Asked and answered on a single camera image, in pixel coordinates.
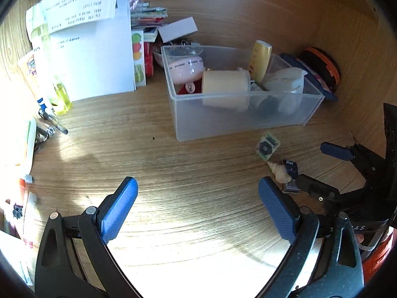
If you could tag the clear plastic storage box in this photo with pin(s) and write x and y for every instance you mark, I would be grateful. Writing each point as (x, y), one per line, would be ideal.
(217, 124)

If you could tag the fruit sticker sheet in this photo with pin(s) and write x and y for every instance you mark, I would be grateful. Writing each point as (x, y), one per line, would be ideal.
(138, 59)

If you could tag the white blank card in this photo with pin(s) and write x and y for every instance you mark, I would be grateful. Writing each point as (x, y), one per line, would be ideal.
(176, 30)

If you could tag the white tube orange cap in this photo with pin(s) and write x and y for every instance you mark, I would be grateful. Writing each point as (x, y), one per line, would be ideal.
(31, 217)

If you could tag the stack of small packets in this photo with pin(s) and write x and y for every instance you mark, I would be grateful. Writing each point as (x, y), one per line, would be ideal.
(147, 21)

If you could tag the person's right forearm orange sleeve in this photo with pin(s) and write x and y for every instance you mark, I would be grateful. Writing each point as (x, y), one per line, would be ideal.
(377, 257)

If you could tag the cream round container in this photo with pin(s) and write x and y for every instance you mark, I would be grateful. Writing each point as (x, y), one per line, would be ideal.
(223, 82)

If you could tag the yellow lotion bottle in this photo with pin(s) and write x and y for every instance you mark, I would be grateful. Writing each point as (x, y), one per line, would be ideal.
(260, 60)

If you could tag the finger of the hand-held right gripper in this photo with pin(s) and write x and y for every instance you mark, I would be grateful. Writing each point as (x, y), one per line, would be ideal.
(316, 187)
(336, 152)

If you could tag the person's right hand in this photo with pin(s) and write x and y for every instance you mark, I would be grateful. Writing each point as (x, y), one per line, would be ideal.
(360, 239)

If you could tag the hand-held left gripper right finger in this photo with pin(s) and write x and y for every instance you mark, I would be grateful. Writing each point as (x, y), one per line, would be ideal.
(279, 211)

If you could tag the cream spiral seashell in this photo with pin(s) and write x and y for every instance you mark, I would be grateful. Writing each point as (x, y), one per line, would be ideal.
(280, 173)

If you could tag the orange and black round object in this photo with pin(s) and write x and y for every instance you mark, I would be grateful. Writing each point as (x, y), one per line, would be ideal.
(322, 88)

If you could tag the pink glitter item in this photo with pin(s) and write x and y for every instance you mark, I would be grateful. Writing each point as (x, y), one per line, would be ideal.
(134, 0)

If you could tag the silver black pen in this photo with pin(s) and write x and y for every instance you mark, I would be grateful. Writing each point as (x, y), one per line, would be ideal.
(54, 124)

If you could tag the yellow spray bottle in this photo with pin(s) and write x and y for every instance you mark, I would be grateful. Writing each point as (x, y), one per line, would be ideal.
(62, 99)

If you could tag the white printed paper sheet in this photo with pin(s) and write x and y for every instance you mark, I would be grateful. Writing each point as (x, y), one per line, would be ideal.
(93, 62)

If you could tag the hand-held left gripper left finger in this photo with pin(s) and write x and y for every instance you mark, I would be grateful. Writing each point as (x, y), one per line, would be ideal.
(119, 208)

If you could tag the wooden desktop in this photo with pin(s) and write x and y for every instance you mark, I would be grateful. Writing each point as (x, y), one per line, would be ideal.
(186, 167)

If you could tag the white green bottle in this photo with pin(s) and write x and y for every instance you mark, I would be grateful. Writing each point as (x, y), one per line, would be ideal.
(26, 146)

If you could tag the small red box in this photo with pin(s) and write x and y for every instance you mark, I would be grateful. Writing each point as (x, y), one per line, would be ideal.
(149, 60)

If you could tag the dark keyring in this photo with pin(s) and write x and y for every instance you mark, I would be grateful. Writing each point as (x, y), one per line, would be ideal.
(183, 41)

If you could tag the white ceramic bowl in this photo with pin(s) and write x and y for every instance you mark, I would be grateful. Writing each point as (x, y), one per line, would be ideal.
(158, 58)

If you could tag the small green packet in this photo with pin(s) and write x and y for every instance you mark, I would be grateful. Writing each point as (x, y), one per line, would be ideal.
(267, 146)

